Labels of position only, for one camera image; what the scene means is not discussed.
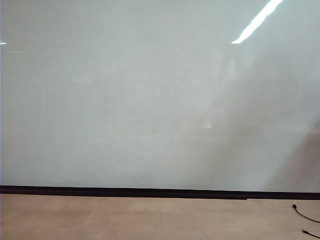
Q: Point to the white whiteboard with black frame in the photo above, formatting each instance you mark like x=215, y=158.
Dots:
x=125, y=100

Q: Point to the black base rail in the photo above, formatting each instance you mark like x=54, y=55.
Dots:
x=125, y=196

